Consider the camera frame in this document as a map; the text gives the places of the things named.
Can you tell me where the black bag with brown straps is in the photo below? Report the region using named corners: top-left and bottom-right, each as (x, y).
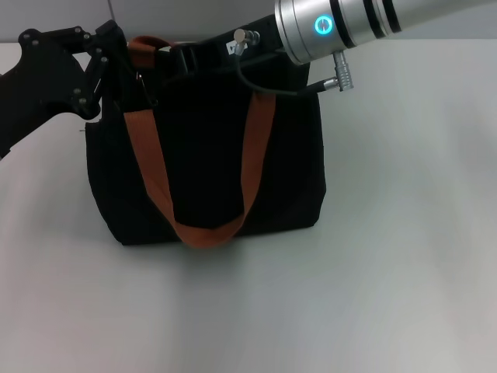
top-left (84, 34), bottom-right (327, 249)

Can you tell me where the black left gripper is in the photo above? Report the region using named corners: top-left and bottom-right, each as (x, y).
top-left (0, 19), bottom-right (127, 160)

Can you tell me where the black cable with silver connectors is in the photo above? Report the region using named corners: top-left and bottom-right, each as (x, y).
top-left (225, 27), bottom-right (355, 98)

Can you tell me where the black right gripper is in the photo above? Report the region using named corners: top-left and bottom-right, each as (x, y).
top-left (174, 13), bottom-right (290, 78)

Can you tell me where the silver zipper pull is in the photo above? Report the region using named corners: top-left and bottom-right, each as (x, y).
top-left (136, 71), bottom-right (159, 108)

